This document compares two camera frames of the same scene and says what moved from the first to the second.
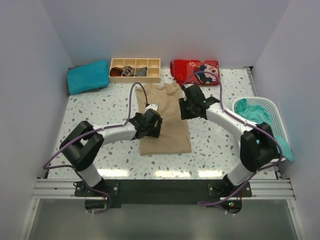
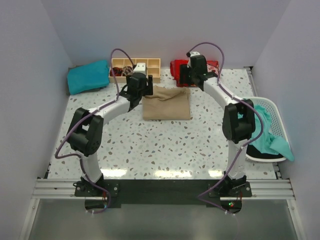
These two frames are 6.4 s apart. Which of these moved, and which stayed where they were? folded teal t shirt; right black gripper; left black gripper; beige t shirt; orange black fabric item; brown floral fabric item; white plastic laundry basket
Moved: right black gripper; left black gripper; beige t shirt
Stayed: white plastic laundry basket; brown floral fabric item; folded teal t shirt; orange black fabric item
